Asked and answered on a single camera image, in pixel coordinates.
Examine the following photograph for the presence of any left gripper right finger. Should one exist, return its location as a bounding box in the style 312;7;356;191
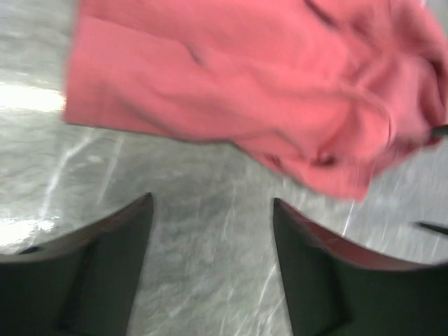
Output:
272;198;447;335

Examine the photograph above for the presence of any salmon pink t shirt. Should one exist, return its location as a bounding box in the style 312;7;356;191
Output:
63;0;447;200

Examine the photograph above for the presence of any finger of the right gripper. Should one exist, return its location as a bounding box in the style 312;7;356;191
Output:
430;124;448;137
415;222;448;235

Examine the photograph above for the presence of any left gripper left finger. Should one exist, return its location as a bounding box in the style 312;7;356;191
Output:
1;193;153;335

